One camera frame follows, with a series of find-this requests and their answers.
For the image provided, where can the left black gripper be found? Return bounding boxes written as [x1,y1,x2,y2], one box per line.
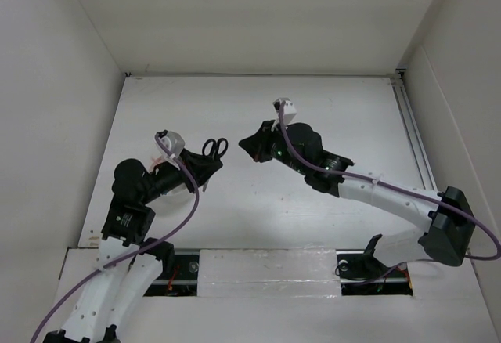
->
[141,146,222,203]

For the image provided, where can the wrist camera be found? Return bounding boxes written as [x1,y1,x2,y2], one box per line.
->
[272,98,297,130]
[154,130,186,162]

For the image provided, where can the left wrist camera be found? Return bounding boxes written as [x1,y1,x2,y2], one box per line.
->
[154,130,186,162]

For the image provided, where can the aluminium rail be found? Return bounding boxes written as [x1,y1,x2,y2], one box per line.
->
[388,69,438,190]

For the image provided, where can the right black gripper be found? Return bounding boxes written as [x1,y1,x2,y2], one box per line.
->
[238,120,308,176]

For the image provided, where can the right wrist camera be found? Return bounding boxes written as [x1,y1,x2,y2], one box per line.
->
[272,98,297,130]

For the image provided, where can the white divided round container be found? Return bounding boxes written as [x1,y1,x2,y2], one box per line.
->
[150,156,189,200]

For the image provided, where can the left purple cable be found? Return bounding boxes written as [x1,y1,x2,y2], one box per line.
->
[30,131,201,343]

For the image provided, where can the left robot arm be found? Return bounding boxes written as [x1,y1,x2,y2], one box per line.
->
[44,140,224,342]

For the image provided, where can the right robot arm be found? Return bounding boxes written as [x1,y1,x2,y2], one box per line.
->
[239,121,475,280]

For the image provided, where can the black handled scissors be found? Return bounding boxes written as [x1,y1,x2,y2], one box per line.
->
[202,138,229,161]

